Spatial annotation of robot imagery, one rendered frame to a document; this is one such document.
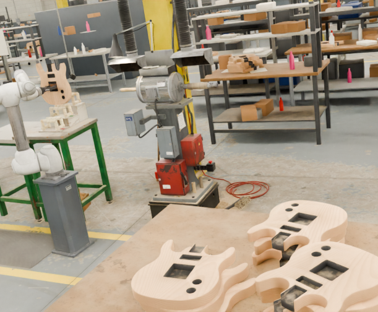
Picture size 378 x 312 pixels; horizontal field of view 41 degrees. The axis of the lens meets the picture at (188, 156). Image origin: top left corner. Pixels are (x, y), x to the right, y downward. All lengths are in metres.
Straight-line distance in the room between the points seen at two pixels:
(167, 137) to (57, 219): 1.17
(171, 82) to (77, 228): 1.50
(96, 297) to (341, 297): 1.03
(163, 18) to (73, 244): 2.43
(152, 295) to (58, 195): 2.56
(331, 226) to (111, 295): 0.98
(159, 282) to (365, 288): 0.75
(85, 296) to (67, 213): 2.23
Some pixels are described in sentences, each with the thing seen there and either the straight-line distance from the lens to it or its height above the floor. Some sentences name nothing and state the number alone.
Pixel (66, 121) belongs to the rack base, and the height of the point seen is 0.99.
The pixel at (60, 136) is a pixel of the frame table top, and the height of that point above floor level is 0.93.
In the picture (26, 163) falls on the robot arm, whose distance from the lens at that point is 4.36.
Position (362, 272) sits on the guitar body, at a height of 1.08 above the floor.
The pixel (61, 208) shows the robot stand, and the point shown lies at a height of 0.46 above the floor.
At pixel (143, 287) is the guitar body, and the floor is 1.03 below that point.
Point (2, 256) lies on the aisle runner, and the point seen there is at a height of 0.00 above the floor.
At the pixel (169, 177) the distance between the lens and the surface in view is 4.52.
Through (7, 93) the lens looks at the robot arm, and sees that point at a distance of 4.28.
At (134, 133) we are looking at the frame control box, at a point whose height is 0.95.
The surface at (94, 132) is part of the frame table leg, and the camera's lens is 5.23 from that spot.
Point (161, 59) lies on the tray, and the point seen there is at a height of 1.48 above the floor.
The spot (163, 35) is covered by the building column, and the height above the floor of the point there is 1.61.
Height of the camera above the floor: 2.10
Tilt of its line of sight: 19 degrees down
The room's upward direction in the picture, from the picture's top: 9 degrees counter-clockwise
